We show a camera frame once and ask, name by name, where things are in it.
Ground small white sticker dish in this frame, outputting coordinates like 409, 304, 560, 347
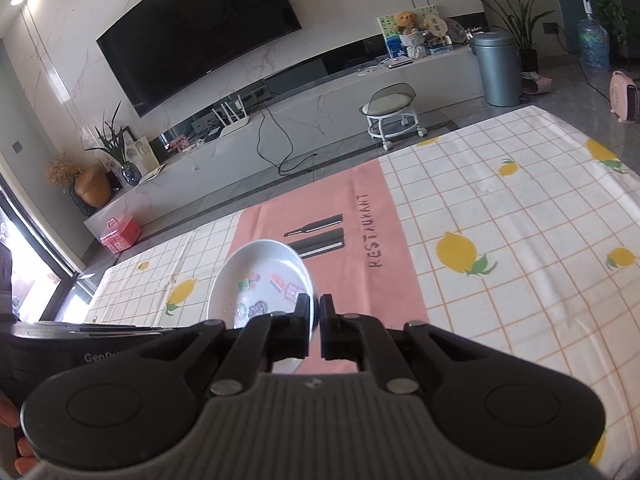
207, 240, 318, 350

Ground person left hand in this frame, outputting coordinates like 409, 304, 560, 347
0, 392, 39, 476

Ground pink storage box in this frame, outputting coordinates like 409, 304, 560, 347
100, 214, 142, 255

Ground brown round vase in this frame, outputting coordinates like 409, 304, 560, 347
74, 165, 112, 209

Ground lemon checkered tablecloth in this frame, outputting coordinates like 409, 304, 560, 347
87, 106, 639, 479

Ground white wifi router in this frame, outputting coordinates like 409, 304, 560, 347
207, 94, 250, 136

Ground blue vase with plant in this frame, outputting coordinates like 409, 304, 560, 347
86, 103, 142, 186

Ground white rolling stool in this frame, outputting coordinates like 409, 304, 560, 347
359, 82, 427, 152

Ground grey trash can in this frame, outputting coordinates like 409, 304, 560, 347
470, 30, 522, 107

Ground teddy bear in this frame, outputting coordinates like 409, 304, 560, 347
394, 11, 427, 60

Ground black television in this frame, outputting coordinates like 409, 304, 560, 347
98, 0, 302, 117

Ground potted floor plant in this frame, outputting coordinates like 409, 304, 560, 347
478, 0, 554, 73

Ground pink small heater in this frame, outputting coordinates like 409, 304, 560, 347
608, 70, 639, 122

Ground blue water jug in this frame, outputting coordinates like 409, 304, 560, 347
577, 0, 610, 72

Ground black power cable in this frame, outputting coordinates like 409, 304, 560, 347
255, 104, 319, 177

